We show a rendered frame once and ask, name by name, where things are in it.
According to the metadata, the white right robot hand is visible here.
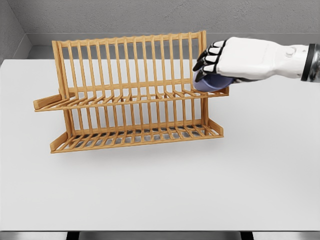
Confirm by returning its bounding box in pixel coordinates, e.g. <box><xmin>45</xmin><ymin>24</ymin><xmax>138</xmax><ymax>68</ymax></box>
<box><xmin>192</xmin><ymin>36</ymin><xmax>275</xmax><ymax>84</ymax></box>

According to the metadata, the blue cup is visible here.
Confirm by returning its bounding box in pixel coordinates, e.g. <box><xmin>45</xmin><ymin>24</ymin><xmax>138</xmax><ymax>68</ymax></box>
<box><xmin>193</xmin><ymin>70</ymin><xmax>234</xmax><ymax>93</ymax></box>

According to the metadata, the wooden two-tier dish rack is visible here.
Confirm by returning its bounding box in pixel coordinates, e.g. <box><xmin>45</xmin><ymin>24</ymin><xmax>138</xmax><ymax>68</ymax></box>
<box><xmin>33</xmin><ymin>30</ymin><xmax>230</xmax><ymax>154</ymax></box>

